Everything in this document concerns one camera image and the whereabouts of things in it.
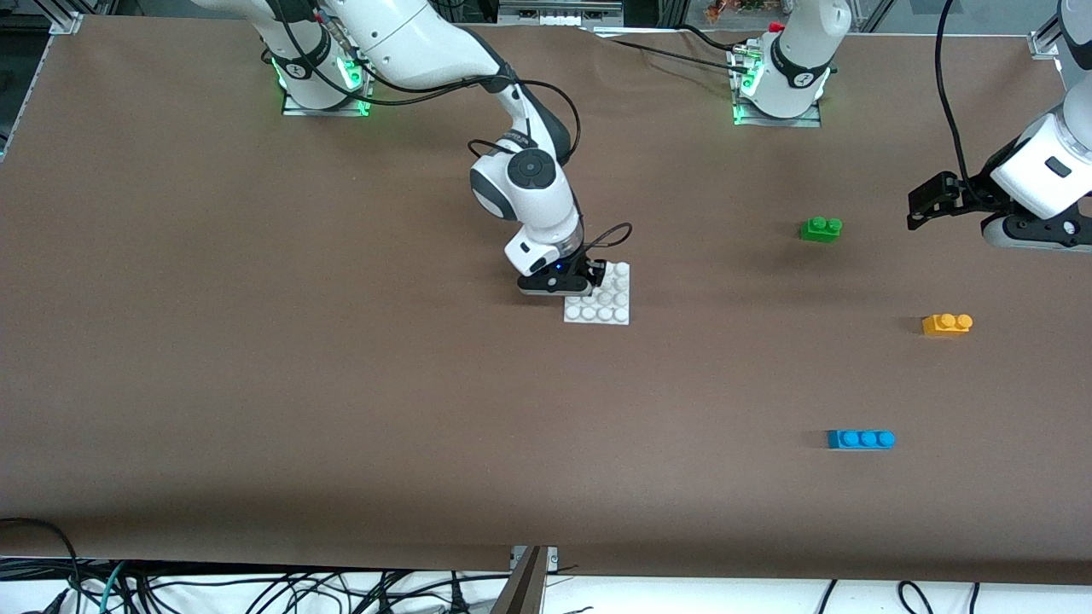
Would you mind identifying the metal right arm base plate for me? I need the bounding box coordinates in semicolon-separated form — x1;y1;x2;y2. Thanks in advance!
282;34;377;119

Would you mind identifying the long black cable across table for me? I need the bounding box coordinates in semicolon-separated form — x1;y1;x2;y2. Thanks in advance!
597;38;753;76

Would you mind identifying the teal floor cable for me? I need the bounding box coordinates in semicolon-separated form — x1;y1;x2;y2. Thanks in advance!
97;559;131;614

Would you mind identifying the blue toy block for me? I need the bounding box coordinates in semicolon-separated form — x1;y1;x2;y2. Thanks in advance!
826;429;897;451

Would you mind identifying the short black cable behind base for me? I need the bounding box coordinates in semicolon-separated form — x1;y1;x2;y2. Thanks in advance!
678;23;736;52

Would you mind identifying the black looped floor cable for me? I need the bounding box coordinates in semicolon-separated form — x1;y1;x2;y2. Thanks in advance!
0;517;83;614

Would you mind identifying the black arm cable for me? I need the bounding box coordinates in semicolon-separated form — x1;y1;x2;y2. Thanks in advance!
467;77;635;258
934;0;980;202

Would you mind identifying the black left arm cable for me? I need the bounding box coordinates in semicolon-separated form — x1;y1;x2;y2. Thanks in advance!
934;0;980;202

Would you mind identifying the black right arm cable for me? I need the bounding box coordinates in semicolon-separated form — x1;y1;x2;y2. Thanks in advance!
467;77;635;258

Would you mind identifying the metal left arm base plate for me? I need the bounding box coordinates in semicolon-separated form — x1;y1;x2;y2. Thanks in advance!
731;47;825;130

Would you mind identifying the metal table edge bracket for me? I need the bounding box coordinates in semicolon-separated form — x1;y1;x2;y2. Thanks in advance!
490;545;561;614

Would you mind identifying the aluminium frame rail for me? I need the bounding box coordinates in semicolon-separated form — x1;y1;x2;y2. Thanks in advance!
497;0;626;27

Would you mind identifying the white studded base plate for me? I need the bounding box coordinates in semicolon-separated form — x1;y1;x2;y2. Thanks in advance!
563;262;632;327

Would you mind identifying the brown table cover sheet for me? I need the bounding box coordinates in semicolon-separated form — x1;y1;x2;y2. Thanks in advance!
0;15;1092;586

